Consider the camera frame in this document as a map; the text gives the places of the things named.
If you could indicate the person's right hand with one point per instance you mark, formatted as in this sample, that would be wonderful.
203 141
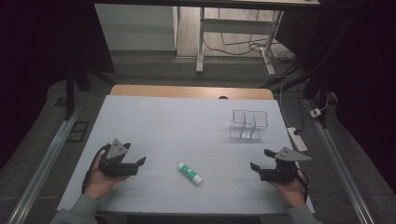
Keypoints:
291 191

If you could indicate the white desk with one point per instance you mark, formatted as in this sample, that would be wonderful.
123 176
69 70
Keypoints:
236 25

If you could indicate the small white adapter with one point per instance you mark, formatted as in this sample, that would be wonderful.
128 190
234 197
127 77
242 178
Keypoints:
315 112

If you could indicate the dark curtain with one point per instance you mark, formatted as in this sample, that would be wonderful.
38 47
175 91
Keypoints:
364 68
34 56

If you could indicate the white table mat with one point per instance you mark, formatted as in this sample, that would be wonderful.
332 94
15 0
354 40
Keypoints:
174 130

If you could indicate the wooden table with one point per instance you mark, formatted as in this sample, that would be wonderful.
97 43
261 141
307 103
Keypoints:
186 91

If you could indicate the person's left hand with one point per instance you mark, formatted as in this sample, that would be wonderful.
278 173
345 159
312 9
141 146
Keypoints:
98 183

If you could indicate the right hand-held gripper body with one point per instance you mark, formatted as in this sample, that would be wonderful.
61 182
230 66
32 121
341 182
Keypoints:
281 171

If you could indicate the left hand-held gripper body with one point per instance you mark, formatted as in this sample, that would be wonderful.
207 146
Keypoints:
115 161

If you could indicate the metal floor rail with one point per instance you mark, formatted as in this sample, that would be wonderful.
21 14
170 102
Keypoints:
339 165
43 165

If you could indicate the white power strip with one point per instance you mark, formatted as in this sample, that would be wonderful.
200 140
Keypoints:
297 140

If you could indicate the white green glue stick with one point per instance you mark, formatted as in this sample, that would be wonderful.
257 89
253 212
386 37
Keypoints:
190 173

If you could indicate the black floor frame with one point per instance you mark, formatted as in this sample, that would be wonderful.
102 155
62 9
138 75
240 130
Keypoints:
77 131

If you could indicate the clear plastic organizer box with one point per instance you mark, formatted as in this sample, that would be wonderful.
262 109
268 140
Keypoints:
249 124

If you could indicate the black metal stand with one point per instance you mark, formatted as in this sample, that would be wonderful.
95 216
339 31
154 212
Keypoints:
70 93

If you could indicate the white cabinet panel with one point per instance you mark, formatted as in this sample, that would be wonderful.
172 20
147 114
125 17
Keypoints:
137 28

